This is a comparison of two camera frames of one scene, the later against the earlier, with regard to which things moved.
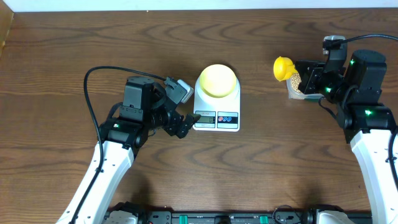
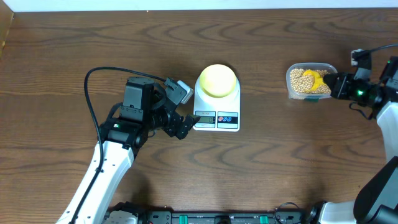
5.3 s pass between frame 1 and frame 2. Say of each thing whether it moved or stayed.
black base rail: stayed
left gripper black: stayed
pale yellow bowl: stayed
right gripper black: moved
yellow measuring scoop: moved
